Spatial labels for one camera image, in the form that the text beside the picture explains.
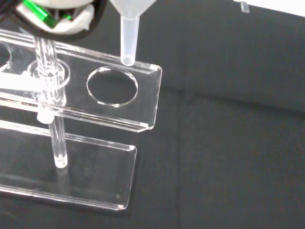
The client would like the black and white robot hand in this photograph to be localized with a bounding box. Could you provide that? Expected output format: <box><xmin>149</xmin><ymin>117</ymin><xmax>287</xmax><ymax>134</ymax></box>
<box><xmin>0</xmin><ymin>0</ymin><xmax>108</xmax><ymax>42</ymax></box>

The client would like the black bench cloth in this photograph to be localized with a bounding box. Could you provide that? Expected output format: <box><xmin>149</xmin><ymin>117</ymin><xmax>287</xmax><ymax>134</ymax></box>
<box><xmin>0</xmin><ymin>0</ymin><xmax>305</xmax><ymax>229</ymax></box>

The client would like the clear acrylic funnel stand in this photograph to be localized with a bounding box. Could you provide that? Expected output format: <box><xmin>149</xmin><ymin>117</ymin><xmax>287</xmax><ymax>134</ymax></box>
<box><xmin>0</xmin><ymin>28</ymin><xmax>163</xmax><ymax>211</ymax></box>

